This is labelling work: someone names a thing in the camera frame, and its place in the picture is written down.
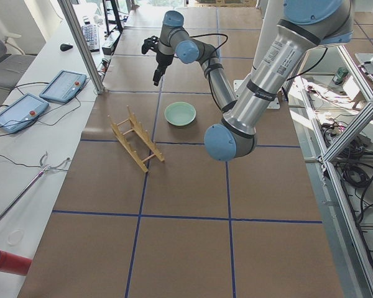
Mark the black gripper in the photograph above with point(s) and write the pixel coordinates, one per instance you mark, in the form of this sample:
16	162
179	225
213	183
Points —
162	61

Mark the light green plate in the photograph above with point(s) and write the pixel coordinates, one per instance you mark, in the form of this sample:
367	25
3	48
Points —
180	114

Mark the wooden dish rack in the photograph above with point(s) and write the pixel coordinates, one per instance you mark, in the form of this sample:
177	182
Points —
135	139

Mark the black keyboard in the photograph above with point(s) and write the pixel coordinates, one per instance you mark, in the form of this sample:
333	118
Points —
91	35

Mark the far blue teach pendant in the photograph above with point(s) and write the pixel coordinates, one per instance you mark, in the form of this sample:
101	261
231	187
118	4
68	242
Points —
64	87

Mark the blue teach pendant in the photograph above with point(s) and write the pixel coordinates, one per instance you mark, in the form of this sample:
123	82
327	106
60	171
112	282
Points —
22	113
64	87

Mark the black computer mouse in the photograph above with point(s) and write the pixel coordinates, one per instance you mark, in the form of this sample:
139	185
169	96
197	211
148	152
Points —
65	47

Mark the near blue teach pendant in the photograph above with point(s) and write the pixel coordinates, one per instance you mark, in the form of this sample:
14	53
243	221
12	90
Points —
22	113

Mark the metal grabber tool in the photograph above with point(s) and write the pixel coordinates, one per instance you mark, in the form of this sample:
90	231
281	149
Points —
43	168

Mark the grey office chair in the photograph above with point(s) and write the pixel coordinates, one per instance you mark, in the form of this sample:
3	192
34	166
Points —
12	67

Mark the red cylinder tube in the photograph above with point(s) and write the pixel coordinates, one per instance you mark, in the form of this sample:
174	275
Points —
14	264

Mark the aluminium frame post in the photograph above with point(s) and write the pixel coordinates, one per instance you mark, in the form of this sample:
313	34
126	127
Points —
71	18

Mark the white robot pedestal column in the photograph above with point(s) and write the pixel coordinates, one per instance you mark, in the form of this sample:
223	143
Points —
258	46

